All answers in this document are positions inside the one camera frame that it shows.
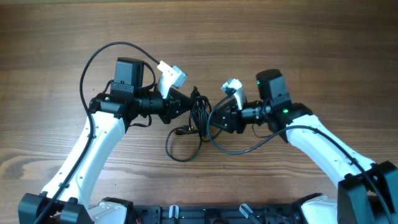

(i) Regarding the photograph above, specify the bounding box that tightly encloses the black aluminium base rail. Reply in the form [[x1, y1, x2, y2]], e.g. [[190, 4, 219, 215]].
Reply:
[[93, 203, 312, 224]]

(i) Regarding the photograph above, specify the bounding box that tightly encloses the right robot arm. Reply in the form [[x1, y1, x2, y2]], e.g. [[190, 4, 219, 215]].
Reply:
[[206, 69, 397, 223]]

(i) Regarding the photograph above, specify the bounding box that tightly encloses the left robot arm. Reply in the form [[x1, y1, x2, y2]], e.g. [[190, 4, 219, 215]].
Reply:
[[18, 57, 193, 223]]

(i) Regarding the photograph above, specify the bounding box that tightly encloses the left camera black cable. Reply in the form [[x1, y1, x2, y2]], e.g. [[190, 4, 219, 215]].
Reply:
[[32, 41, 161, 224]]

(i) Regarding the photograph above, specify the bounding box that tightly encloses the right camera black cable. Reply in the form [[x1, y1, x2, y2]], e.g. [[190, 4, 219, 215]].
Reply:
[[206, 90, 394, 224]]

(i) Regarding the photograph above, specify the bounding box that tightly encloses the camera black cable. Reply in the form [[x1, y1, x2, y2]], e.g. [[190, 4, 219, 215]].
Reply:
[[32, 41, 161, 224], [206, 90, 394, 224]]

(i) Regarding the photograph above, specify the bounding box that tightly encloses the black usb cable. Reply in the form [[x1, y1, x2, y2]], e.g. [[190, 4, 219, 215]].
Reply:
[[164, 86, 223, 163]]

